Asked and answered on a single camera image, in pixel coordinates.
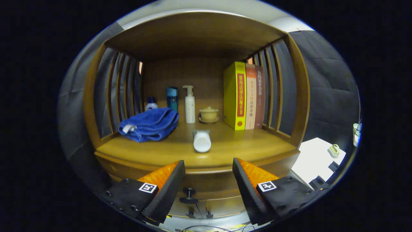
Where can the beige lidded teacup with saucer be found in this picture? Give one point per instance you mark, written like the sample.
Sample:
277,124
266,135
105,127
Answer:
209,114

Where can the white bowl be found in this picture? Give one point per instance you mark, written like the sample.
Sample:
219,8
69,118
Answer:
356,131

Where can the brown book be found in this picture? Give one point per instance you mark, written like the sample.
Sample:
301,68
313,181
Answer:
260,96

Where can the wooden drawer with black knob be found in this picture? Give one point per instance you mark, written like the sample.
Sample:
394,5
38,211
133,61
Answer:
209,183

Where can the wooden countertop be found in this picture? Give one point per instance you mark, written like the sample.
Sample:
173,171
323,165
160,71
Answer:
251,145

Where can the orange and beige book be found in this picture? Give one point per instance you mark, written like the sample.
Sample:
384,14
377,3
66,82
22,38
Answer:
250,96

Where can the wooden cabinet door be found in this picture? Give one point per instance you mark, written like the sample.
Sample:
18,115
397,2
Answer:
225,206
180,209

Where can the wooden cabinet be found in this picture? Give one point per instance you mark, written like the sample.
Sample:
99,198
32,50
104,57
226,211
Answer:
193,35

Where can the small white blue-capped bottle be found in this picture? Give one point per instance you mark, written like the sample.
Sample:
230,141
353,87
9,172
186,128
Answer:
151,105

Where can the blue folded towel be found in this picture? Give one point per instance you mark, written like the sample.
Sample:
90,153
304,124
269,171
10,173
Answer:
151,124

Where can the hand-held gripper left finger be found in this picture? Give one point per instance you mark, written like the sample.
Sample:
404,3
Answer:
170,185

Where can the white and green tube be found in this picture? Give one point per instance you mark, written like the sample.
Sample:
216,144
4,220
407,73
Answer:
202,143

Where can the yellow book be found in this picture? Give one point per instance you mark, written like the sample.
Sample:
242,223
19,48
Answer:
231,96

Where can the beige tape dispenser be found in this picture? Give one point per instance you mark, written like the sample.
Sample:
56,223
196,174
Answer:
333,150

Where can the white side cabinet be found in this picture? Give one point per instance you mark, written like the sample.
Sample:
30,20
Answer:
309,161

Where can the teal bottle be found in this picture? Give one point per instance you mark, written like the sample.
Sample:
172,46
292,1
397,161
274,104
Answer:
172,98

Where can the small black object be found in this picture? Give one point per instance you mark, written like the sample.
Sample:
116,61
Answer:
333,166

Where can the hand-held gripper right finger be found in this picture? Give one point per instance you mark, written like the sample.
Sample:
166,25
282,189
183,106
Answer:
246,185

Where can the white pump bottle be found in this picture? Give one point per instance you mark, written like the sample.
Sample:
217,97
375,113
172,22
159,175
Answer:
190,108

